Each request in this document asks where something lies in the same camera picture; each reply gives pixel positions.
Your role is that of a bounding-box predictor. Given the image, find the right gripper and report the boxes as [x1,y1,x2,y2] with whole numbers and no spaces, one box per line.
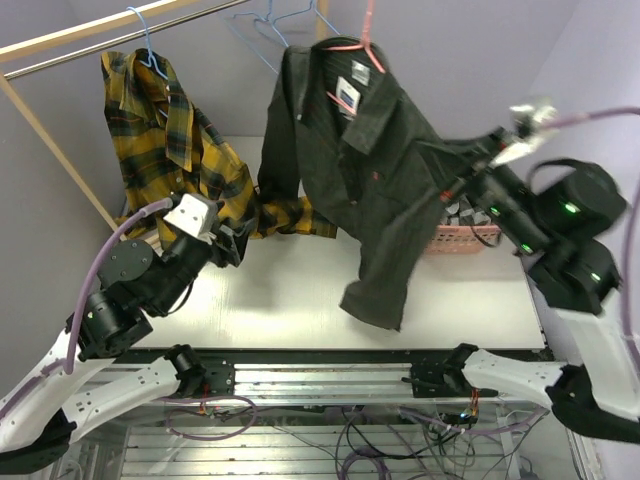
[414,126,554,255]

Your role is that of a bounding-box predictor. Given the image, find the black white checkered shirt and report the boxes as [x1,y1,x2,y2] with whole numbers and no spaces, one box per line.
[440,196,492,227]

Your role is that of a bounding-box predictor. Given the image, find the dark green striped shirt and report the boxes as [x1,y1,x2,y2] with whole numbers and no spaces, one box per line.
[258,36,506,330]

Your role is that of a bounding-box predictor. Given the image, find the pink hanger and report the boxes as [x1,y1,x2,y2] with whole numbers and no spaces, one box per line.
[325,0,386,116]

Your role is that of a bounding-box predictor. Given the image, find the blue hanger checkered shirt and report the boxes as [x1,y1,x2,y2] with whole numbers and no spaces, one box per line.
[223,1,288,75]

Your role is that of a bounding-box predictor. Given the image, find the blue wire hanger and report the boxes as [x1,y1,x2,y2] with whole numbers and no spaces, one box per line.
[253,0,340,47]

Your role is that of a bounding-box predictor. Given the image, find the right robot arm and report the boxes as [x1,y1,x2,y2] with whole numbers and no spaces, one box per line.
[440,129,639,444]

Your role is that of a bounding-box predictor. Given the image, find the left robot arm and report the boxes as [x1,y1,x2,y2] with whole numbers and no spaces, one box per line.
[1,233,242,475]

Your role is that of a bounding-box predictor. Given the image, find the yellow plaid shirt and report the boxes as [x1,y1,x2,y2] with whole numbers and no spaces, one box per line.
[101,49,337,238]

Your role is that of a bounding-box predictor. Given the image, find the blue hanger yellow shirt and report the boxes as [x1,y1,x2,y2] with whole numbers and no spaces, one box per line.
[125,6,174,121]

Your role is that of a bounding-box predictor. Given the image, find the pink plastic basket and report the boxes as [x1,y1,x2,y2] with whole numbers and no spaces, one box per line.
[425,225,502,255]

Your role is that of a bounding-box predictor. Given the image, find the wooden clothes rack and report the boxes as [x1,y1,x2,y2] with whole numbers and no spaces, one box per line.
[1,1,303,251]

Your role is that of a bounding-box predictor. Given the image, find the metal hanging rod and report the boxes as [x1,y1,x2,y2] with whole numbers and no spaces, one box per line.
[1,1,245,81]

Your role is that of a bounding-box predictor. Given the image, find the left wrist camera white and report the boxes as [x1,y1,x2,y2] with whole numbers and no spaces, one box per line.
[163,194,218,243]

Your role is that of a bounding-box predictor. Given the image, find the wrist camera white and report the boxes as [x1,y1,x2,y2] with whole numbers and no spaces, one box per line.
[163,194,218,243]
[489,97,558,167]

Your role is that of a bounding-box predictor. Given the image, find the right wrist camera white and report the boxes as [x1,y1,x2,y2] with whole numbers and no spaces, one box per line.
[489,97,558,167]

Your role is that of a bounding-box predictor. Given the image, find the aluminium rail base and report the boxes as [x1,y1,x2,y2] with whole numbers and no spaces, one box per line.
[54,344,581,406]

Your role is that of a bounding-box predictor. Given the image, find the loose cables under table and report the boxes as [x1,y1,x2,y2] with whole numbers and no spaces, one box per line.
[164,382,551,480]

